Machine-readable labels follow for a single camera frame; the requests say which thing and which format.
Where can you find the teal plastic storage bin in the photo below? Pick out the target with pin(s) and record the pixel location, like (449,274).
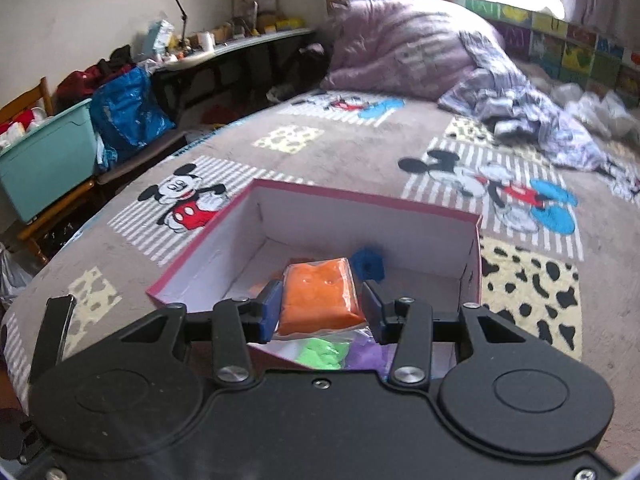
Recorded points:
(45,160)

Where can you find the red bag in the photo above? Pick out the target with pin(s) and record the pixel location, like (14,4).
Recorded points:
(75,82)

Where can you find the purple clay packet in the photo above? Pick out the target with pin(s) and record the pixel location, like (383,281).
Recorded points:
(369,358)

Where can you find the white plastic bag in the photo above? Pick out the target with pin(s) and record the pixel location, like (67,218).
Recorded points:
(14,275)

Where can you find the teal packet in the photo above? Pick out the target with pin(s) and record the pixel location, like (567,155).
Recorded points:
(159,37)

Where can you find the purple striped duvet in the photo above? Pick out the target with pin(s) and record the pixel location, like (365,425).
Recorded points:
(400,45)

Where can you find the yellow boxes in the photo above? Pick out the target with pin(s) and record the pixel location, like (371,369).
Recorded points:
(282,24)

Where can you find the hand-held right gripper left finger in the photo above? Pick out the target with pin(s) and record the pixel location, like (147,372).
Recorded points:
(269,312)

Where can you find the black flat bar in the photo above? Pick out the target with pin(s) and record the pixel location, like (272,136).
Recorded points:
(55,330)

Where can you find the cartoon mouse printed blanket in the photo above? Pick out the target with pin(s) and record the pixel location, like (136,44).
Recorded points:
(350,155)

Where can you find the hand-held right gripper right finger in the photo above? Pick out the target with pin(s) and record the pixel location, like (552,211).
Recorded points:
(374,312)

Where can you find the clear crumpled plastic bags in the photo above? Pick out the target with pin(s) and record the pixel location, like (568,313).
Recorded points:
(595,105)

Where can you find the white cup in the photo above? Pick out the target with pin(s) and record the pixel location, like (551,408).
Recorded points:
(206,42)

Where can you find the wooden chair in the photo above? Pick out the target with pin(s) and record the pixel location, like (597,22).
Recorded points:
(60,210)

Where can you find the black jointed stand arm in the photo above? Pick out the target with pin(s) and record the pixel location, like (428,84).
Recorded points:
(185,12)

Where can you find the grey white checked cloth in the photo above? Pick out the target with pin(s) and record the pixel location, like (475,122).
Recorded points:
(520,105)

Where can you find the green clay packet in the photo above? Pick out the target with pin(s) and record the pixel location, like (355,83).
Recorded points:
(320,353)

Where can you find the brown bench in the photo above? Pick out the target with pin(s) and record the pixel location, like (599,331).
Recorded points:
(145,152)

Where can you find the pink white cardboard box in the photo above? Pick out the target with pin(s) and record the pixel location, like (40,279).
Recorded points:
(350,215)

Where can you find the colourful picture wall mat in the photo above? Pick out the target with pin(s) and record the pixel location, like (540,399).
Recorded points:
(575,52)

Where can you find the orange clay packet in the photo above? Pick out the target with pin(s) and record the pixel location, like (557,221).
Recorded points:
(320,290)

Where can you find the long dark desk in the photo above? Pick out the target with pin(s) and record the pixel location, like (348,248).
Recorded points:
(235,62)

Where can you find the black bag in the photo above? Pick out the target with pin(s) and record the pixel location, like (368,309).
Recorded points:
(312,67)

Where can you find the blue plastic bag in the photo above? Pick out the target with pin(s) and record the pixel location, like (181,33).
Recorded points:
(127,110)

